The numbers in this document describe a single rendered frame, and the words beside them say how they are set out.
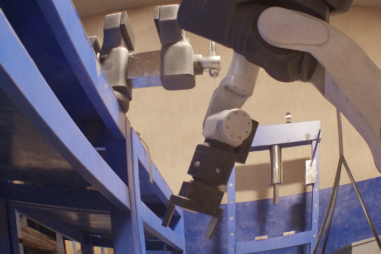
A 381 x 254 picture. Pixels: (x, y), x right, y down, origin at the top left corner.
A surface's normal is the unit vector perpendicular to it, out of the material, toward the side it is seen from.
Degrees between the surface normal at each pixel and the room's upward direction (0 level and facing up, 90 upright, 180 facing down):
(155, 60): 90
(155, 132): 90
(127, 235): 90
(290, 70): 156
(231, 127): 108
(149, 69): 90
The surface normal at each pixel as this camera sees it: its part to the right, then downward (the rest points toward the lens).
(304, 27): -0.18, -0.35
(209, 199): 0.34, -0.05
